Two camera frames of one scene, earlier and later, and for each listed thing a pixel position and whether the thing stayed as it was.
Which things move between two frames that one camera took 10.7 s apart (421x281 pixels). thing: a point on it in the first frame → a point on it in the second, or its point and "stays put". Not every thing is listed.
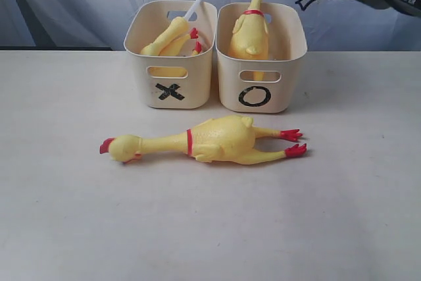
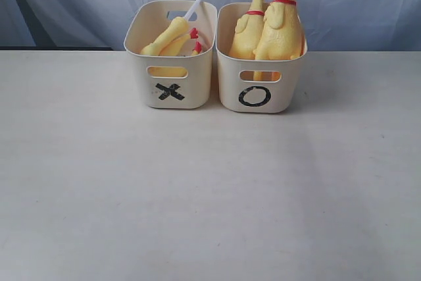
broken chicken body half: [172, 49] stays put
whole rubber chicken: [221, 139] → [283, 37]
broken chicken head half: [177, 27] stays put
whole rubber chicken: [250, 34] stays put
